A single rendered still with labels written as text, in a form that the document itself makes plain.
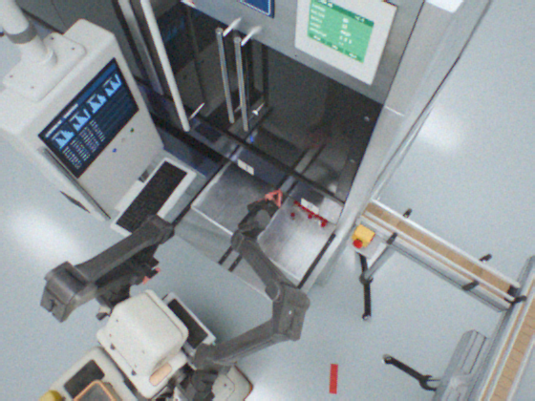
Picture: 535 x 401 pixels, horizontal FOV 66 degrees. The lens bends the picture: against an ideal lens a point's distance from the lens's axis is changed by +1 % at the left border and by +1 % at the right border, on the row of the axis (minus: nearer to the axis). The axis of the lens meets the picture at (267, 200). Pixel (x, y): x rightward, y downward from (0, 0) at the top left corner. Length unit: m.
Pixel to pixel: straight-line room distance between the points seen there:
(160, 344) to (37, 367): 1.75
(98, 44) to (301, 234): 1.10
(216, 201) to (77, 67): 0.80
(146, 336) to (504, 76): 3.42
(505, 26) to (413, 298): 2.60
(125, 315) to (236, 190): 0.87
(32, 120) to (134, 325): 0.73
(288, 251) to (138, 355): 0.80
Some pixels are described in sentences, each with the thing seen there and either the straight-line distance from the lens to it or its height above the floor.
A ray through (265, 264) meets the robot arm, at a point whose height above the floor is 1.43.
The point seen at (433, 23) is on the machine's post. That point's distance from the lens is 0.88.
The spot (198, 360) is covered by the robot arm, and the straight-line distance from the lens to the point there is 1.37.
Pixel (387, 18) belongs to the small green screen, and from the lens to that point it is 0.90.
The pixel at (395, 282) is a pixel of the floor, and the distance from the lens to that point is 2.81.
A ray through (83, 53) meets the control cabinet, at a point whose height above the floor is 1.57.
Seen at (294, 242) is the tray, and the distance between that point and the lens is 1.84.
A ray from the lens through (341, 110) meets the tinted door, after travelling 1.18.
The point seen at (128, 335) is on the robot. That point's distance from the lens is 1.33.
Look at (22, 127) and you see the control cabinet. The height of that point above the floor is 1.54.
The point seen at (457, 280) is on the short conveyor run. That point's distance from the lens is 1.92.
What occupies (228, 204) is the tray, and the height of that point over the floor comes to 0.88.
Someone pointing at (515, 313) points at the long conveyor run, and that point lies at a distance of 1.97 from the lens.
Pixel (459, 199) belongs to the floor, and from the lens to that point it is 3.17.
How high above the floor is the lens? 2.62
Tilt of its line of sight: 65 degrees down
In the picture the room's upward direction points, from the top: 2 degrees counter-clockwise
